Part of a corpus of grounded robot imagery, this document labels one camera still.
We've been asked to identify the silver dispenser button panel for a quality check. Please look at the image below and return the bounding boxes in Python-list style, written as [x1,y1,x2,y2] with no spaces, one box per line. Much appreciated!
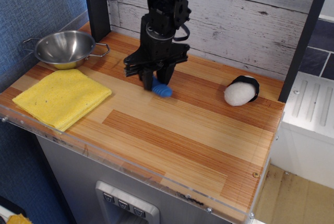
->
[95,181,160,223]

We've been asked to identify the blue handled metal fork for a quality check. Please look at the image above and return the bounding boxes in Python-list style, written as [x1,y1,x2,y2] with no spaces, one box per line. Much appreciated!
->
[151,76,173,98]

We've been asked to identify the yellow folded towel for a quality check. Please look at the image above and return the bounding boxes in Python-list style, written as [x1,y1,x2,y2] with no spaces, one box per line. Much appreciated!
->
[13,69,112,132]

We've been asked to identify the grey toy fridge cabinet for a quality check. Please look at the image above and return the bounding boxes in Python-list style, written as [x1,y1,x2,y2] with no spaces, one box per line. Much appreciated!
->
[38,134,252,223]

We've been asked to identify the yellow object at bottom corner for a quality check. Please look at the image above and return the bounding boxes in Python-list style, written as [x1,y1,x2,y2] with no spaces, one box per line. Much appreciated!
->
[6,214,32,224]

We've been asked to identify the dark left vertical post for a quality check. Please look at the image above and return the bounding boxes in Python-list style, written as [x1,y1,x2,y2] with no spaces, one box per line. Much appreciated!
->
[86,0,111,42]

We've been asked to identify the clear acrylic table edge guard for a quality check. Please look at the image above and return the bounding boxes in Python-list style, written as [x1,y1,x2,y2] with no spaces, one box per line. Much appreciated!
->
[1,98,284,223]

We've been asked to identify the white ridged side unit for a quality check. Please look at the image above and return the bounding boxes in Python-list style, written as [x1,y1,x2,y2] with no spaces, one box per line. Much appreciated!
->
[270,72,333,188]

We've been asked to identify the dark vertical post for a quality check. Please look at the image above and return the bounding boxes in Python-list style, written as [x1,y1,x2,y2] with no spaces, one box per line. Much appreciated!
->
[86,0,111,42]
[278,0,325,103]

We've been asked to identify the dark right vertical post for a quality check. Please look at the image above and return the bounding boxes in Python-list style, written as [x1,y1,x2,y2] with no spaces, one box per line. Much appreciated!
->
[278,0,325,103]

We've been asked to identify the stainless steel bowl with handles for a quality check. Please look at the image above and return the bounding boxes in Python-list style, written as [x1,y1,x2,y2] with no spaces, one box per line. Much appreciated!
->
[22,30,110,70]

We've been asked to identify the white and black plush toy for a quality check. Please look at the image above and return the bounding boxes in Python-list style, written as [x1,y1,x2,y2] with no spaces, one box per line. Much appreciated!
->
[224,75,260,107]

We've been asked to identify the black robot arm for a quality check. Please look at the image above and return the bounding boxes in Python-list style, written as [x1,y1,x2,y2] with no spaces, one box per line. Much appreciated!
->
[124,0,191,91]

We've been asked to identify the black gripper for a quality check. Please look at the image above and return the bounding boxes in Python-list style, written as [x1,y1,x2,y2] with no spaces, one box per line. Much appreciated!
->
[124,28,190,91]

